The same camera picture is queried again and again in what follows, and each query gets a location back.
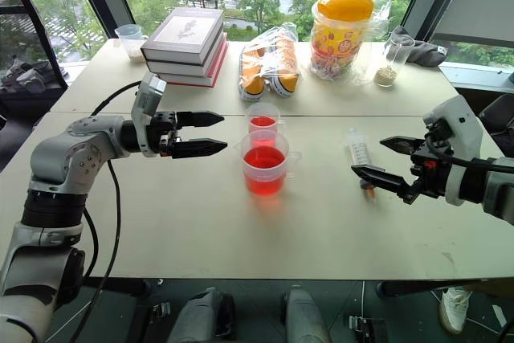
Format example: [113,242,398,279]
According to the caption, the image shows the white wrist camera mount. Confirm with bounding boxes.
[130,72,168,158]
[422,95,483,205]

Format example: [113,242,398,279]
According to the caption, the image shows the small cup red liquid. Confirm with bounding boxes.
[245,102,288,147]

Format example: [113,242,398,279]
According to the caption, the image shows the grey hardcover book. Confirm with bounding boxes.
[140,7,226,67]

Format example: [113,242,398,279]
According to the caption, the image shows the tall glass with grain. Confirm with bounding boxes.
[373,32,416,88]

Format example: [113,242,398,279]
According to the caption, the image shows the grey shoes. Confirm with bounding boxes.
[0,59,54,95]

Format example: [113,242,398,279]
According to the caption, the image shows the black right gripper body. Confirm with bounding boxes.
[409,117,455,200]

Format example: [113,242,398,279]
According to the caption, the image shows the orange paper cup stack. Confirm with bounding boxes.
[271,33,302,100]
[239,46,268,102]

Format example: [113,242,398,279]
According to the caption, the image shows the grey cloth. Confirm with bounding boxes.
[391,26,448,68]

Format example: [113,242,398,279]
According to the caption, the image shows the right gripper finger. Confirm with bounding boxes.
[350,165,419,204]
[379,136,423,156]

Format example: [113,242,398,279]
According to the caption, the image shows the dark grey rounded shape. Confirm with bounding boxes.
[284,284,332,343]
[166,287,236,343]

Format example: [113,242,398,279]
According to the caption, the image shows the clear plastic syringe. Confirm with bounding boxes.
[344,127,379,201]

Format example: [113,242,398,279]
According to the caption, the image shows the dark grey book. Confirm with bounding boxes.
[145,32,228,79]

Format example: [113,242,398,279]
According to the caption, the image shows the short black left arm cable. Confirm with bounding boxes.
[81,208,100,280]

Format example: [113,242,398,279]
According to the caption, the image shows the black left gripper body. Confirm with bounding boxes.
[150,111,181,158]

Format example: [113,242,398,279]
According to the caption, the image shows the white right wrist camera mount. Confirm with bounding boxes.
[422,95,483,205]

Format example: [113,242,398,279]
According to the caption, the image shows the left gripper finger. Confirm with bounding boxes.
[176,110,225,128]
[172,138,229,160]

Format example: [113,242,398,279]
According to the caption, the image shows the clear bag around paper cups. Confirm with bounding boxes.
[239,26,303,103]

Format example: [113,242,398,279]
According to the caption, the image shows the black metal frame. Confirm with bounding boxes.
[0,0,69,91]

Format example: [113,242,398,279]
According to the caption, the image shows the white sneaker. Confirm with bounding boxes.
[437,286,473,335]

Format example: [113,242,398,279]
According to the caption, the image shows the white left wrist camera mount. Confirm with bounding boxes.
[130,72,168,158]

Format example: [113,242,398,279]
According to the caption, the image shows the large cup red liquid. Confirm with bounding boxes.
[240,130,303,197]

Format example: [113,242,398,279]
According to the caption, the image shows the clear measuring cup with grain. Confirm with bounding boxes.
[114,23,149,63]

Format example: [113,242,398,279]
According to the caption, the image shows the candy jar with orange lid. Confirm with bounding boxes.
[309,0,376,81]

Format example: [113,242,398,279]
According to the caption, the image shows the red book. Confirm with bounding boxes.
[154,40,230,89]

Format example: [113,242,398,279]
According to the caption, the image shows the long black left arm cable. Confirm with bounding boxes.
[78,80,142,343]

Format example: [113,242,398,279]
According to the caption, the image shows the clear bag around jar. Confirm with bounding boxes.
[309,0,394,86]

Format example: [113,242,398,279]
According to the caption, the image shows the black chair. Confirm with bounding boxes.
[477,93,514,147]

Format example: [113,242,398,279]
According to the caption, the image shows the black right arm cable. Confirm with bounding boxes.
[425,136,514,174]

